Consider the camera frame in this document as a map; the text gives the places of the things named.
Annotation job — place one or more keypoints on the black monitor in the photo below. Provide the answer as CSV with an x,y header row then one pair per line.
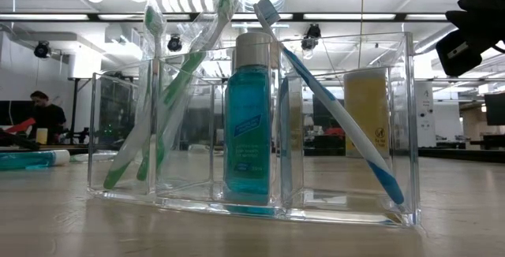
x,y
495,109
319,115

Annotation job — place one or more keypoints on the person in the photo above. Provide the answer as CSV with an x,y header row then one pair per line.
x,y
49,117

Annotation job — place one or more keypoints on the yellow wipes canister white lid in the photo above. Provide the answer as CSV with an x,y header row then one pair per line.
x,y
367,107

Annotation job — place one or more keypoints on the clear acrylic organizer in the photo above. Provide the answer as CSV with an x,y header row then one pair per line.
x,y
335,211

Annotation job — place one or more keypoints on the yellow cup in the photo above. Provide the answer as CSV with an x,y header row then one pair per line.
x,y
42,136

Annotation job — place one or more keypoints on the black wall screen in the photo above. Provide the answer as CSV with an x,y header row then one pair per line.
x,y
16,111

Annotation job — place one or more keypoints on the red object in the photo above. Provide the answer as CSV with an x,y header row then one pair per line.
x,y
25,125

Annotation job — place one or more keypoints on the blue white toothbrush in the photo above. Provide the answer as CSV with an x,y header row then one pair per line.
x,y
343,119

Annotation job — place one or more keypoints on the black background station frame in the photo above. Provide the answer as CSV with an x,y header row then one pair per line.
x,y
75,107

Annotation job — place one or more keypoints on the black ceiling spotlight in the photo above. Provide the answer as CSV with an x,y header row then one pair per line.
x,y
42,50
174,44
311,36

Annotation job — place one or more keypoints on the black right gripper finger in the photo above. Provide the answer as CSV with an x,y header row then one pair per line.
x,y
477,23
473,6

